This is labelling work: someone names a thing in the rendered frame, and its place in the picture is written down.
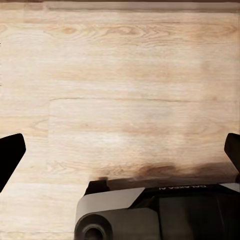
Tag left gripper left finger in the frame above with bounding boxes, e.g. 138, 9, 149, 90
0, 133, 26, 194

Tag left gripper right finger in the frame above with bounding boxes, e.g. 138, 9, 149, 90
224, 133, 240, 174

